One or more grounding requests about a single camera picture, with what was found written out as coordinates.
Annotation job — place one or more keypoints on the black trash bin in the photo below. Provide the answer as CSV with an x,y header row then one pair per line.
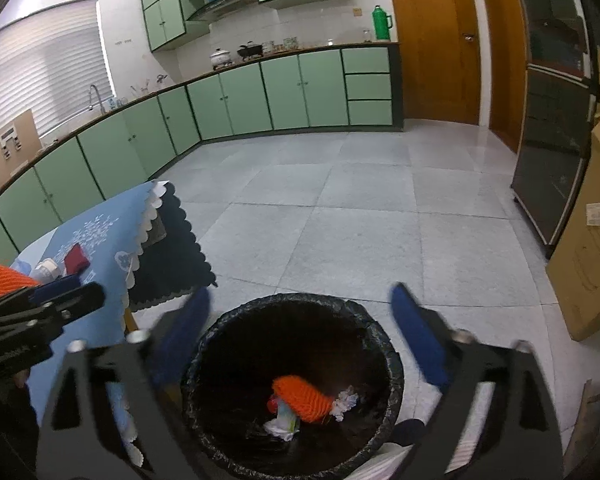
x,y
329,342

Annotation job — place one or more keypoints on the white plastic bottle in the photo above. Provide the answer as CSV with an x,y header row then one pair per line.
x,y
46,271

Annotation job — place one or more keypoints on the green lower kitchen cabinets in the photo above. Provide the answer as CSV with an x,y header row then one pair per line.
x,y
343,88

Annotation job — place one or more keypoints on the white tissue in bin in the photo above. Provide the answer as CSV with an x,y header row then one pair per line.
x,y
343,402

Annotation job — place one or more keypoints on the white tissue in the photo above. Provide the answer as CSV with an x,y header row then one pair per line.
x,y
343,402
285,423

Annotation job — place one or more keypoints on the blue patterned tablecloth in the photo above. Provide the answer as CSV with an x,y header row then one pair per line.
x,y
111,236

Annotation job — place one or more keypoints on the white window blinds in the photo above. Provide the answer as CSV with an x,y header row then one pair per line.
x,y
47,62

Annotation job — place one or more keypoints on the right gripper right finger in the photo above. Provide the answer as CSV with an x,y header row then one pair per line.
x,y
520,438

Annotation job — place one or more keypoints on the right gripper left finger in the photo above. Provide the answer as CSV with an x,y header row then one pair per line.
x,y
104,417

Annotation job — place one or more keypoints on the dark red small packet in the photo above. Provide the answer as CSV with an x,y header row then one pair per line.
x,y
75,260

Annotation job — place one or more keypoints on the brown cardboard box on counter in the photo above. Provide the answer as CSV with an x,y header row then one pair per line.
x,y
19,144

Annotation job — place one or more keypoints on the brown wooden door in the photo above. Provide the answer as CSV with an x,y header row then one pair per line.
x,y
440,59
508,68

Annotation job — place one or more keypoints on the black glass cabinet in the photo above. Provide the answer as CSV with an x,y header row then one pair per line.
x,y
562,92

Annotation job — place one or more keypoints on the chrome sink faucet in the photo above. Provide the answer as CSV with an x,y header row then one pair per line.
x,y
95,100

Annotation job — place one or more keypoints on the large cardboard box on floor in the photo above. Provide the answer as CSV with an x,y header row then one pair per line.
x,y
574,268

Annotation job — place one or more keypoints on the black wok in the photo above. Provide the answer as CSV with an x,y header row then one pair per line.
x,y
249,51

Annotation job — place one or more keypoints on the red packet in bin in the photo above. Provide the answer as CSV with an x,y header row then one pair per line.
x,y
272,404

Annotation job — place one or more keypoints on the green thermos bottle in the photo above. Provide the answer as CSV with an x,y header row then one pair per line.
x,y
383,23

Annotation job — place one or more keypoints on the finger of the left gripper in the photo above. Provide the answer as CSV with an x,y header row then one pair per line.
x,y
52,290
16,307

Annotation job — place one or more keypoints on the white cooking pot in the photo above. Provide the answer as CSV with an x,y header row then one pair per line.
x,y
220,58

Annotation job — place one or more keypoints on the orange foam fruit net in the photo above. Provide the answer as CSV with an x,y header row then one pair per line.
x,y
305,400

